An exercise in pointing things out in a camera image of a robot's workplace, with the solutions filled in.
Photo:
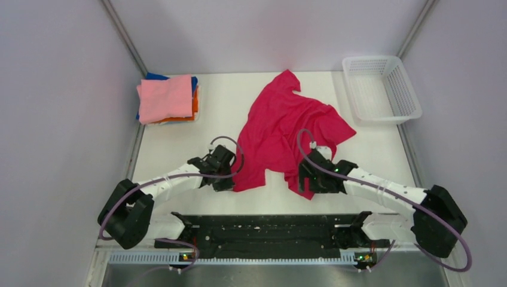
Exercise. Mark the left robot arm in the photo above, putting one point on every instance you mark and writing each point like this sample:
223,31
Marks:
127,216

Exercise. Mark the aluminium rail frame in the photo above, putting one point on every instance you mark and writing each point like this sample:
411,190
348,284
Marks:
188,254

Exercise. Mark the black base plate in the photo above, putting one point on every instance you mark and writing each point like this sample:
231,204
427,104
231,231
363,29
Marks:
272,236

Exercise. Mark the pink folded t shirt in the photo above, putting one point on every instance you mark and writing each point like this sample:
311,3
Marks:
164,99

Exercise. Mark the magenta t shirt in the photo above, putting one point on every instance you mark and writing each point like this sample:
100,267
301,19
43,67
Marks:
268,140

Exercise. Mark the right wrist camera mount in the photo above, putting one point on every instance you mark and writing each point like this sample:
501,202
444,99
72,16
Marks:
324,151

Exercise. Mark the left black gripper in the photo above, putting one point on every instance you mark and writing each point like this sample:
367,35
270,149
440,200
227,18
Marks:
226,185

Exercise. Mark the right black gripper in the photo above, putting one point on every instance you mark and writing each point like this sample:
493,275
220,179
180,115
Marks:
304,173

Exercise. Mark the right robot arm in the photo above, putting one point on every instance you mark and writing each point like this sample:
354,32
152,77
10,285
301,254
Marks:
428,218

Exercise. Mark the blue folded t shirt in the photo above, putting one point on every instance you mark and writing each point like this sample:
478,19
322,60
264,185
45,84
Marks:
158,76

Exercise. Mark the white plastic basket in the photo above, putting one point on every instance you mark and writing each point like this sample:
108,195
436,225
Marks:
379,91

